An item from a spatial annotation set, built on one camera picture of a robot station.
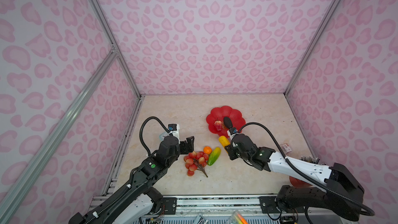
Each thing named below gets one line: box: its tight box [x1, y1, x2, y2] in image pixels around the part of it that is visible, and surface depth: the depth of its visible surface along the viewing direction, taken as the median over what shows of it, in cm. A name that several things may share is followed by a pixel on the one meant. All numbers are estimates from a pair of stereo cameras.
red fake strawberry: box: [214, 120, 222, 132], surface depth 100 cm
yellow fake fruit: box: [218, 135, 231, 148], surface depth 85 cm
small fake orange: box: [203, 145, 212, 155], surface depth 90 cm
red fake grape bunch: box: [183, 150, 209, 178], surface depth 84 cm
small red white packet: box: [281, 143, 292, 154], surface depth 92 cm
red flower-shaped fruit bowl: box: [205, 105, 247, 138], surface depth 108 cm
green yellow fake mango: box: [207, 147, 222, 166], surface depth 87 cm
